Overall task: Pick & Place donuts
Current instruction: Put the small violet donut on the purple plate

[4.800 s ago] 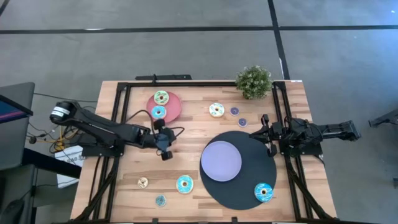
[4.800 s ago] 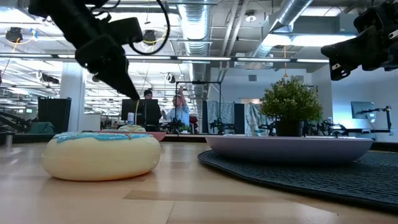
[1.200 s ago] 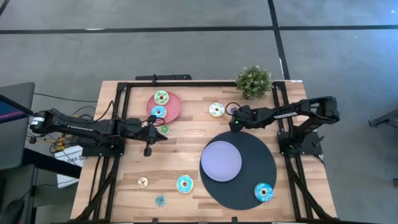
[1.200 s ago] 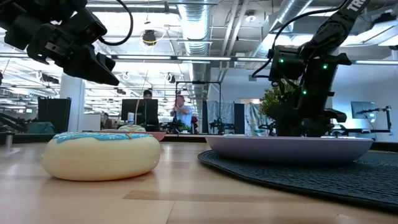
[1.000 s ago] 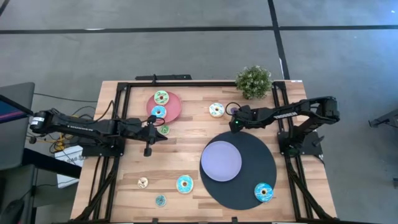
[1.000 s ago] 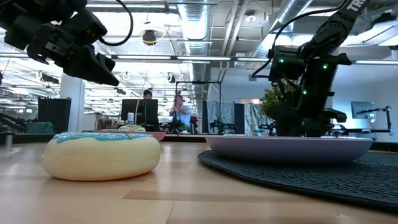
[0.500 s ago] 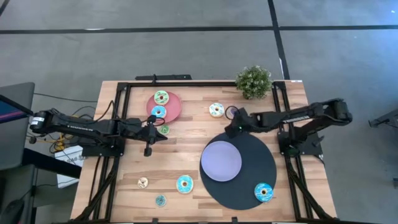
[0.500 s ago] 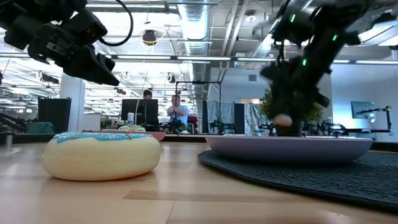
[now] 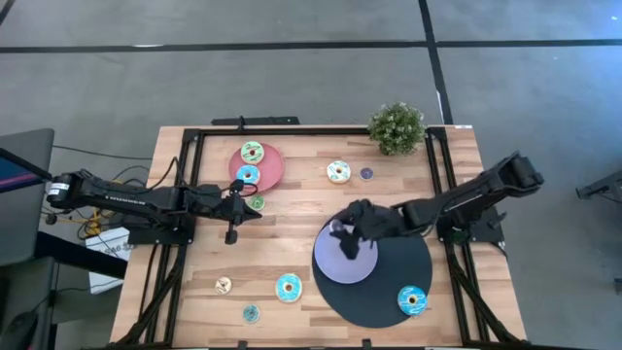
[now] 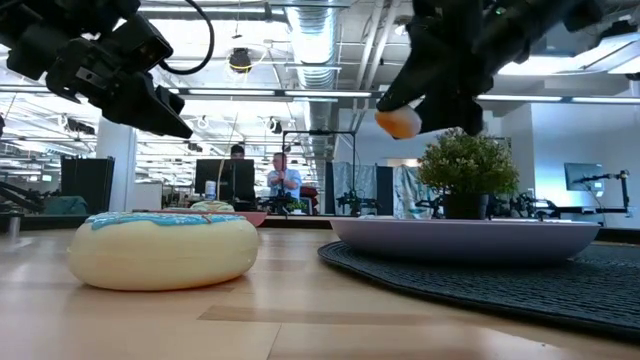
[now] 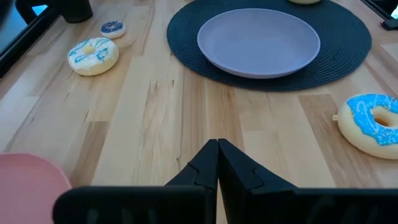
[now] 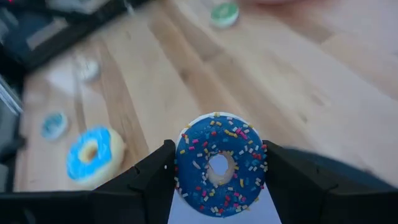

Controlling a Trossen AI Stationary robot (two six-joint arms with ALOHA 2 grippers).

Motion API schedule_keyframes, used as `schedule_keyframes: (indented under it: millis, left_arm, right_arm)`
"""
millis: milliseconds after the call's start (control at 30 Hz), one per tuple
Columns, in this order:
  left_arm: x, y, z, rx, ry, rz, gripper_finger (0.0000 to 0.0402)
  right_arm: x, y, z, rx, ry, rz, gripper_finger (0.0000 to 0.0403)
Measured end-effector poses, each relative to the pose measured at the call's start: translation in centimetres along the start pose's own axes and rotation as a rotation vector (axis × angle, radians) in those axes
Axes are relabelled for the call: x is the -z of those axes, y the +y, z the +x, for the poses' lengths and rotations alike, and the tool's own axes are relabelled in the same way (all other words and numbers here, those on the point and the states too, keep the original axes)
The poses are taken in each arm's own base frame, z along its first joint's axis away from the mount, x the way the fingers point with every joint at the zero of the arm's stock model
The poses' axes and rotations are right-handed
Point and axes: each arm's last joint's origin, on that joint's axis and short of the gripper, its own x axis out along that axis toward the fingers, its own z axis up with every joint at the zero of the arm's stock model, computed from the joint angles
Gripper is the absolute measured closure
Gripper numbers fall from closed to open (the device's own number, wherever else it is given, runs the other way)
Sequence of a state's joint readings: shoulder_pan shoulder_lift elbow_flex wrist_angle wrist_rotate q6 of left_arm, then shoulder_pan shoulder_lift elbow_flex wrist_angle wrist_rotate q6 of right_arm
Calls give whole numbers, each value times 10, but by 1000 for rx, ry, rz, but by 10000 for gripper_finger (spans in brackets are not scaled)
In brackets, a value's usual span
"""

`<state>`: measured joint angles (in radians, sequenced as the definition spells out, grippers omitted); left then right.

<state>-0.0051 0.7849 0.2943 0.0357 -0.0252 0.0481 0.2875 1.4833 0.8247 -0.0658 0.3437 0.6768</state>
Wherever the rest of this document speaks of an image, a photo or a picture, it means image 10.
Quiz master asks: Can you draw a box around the black monitor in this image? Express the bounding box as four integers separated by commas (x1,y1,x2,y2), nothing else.
194,158,257,204

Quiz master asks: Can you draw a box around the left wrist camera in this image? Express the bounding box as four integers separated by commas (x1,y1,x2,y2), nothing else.
110,12,175,72

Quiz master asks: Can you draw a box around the grey wall monitor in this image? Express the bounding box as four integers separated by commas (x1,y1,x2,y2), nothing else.
563,162,606,194

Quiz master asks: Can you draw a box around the black panel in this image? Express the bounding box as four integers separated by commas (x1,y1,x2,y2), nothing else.
375,165,395,217

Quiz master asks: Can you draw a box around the teal seat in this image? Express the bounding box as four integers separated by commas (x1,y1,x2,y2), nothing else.
42,195,89,211

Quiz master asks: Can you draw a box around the large pale green iced donut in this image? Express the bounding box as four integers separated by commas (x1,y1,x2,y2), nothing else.
189,199,236,213

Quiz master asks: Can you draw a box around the black ceiling speaker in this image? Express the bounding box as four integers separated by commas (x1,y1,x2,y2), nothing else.
228,47,253,75

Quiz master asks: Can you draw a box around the black cabinet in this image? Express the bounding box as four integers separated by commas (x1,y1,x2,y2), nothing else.
60,155,116,214

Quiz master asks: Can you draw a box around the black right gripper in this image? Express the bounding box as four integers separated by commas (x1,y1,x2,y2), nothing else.
374,9,529,138

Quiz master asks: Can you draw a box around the lavender plate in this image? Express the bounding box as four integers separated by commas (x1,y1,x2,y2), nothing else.
328,215,601,266

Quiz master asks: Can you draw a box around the silver ventilation duct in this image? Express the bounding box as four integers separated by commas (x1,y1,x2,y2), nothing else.
285,0,342,132

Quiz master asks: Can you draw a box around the teal curtain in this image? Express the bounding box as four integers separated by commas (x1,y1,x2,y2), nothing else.
333,161,377,214
393,164,426,219

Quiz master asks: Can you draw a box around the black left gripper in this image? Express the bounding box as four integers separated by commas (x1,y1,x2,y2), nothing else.
45,37,194,140

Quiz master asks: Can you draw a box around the dark round placemat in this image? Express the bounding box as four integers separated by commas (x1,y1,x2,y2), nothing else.
317,239,640,344

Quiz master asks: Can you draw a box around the large cream donut blue icing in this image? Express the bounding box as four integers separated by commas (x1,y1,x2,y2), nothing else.
67,211,261,292

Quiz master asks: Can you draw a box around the potted green plant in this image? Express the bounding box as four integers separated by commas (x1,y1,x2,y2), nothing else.
416,127,521,221

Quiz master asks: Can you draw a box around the white pillar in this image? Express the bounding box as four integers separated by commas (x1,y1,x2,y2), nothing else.
95,117,139,212

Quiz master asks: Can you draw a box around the black left camera cable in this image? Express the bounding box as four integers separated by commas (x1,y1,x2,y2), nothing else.
158,0,216,76

